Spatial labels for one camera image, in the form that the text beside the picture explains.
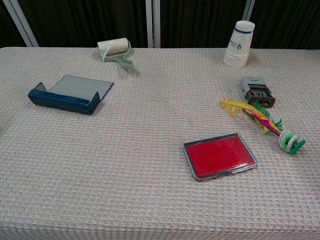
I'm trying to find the blue glasses case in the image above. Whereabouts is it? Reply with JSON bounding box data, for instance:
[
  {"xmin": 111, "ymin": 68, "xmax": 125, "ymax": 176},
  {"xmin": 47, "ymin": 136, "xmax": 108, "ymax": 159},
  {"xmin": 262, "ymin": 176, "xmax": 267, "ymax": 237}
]
[{"xmin": 27, "ymin": 74, "xmax": 115, "ymax": 116}]

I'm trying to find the beige woven tablecloth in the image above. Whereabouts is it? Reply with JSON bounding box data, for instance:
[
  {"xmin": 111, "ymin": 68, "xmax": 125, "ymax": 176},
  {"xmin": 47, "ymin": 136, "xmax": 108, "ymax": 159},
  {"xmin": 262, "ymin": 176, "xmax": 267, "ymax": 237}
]
[{"xmin": 0, "ymin": 46, "xmax": 320, "ymax": 240}]

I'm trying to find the red ink pad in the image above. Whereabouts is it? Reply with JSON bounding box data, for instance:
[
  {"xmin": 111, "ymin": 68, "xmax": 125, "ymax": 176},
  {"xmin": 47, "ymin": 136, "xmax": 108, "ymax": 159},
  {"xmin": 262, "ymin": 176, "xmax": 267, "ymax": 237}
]
[{"xmin": 182, "ymin": 133, "xmax": 259, "ymax": 181}]

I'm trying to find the grey date stamp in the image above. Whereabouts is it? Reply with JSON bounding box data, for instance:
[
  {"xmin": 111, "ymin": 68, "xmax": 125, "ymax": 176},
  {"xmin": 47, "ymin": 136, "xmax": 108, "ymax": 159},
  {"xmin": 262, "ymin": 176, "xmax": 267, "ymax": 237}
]
[{"xmin": 239, "ymin": 76, "xmax": 277, "ymax": 109}]

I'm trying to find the colourful feather shuttlecock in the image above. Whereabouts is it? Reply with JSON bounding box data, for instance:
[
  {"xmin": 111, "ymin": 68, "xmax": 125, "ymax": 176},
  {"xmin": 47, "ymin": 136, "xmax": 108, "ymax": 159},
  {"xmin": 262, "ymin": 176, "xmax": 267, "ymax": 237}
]
[{"xmin": 219, "ymin": 97, "xmax": 307, "ymax": 156}]

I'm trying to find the white paper cup stack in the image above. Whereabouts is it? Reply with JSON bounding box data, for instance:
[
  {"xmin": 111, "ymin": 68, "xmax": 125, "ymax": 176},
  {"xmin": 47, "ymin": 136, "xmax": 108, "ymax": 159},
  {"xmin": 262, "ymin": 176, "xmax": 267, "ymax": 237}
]
[{"xmin": 223, "ymin": 20, "xmax": 256, "ymax": 68}]

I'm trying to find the black curtain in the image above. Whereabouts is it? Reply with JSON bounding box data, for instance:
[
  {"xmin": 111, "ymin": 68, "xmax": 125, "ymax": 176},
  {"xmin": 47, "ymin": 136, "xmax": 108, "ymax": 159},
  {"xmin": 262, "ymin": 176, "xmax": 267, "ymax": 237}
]
[{"xmin": 0, "ymin": 0, "xmax": 320, "ymax": 50}]

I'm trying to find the green-handled lint roller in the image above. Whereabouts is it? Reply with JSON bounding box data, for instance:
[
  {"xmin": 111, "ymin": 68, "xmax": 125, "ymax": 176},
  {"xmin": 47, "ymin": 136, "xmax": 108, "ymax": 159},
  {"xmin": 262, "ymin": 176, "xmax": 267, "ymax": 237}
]
[{"xmin": 96, "ymin": 36, "xmax": 135, "ymax": 71}]

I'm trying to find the white double frame pole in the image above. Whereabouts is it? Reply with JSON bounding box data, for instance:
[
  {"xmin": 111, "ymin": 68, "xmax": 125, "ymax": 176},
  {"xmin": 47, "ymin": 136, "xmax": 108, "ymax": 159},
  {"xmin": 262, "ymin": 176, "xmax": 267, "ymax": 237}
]
[{"xmin": 145, "ymin": 0, "xmax": 161, "ymax": 49}]

